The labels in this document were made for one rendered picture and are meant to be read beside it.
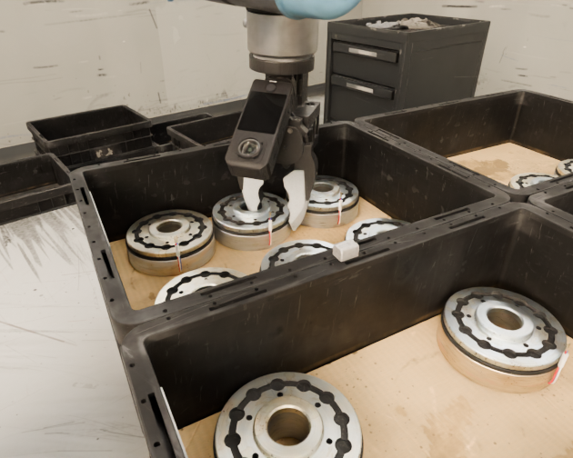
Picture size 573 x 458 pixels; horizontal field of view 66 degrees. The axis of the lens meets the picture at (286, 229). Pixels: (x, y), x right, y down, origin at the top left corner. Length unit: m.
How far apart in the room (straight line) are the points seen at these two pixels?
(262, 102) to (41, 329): 0.44
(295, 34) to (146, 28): 3.11
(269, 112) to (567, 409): 0.37
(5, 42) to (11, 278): 2.59
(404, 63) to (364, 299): 1.60
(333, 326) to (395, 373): 0.07
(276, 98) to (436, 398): 0.32
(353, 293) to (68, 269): 0.55
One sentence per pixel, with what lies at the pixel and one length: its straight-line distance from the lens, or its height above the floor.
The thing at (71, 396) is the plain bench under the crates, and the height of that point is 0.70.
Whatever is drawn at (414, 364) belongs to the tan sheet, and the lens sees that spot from 0.43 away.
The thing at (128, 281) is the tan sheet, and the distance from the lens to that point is 0.53.
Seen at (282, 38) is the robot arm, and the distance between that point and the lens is 0.47.
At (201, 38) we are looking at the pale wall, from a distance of 3.76.
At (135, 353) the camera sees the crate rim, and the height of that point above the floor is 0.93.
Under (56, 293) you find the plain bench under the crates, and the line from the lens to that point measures 0.77.
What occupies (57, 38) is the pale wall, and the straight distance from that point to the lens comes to 3.38.
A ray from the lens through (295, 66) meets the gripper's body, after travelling 0.48.
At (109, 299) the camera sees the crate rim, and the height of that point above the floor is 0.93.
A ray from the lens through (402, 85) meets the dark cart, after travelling 1.96.
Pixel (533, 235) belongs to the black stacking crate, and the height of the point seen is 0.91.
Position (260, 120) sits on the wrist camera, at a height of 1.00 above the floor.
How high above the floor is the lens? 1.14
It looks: 31 degrees down
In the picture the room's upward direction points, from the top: straight up
